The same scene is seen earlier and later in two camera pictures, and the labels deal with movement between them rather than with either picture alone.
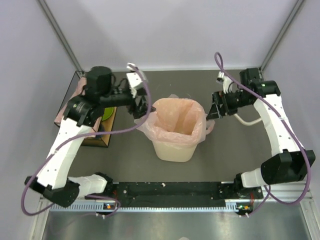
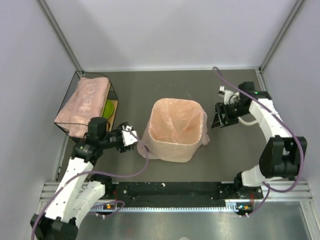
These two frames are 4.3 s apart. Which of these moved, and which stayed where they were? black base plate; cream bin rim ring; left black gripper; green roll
Moved: left black gripper
Stayed: green roll; cream bin rim ring; black base plate
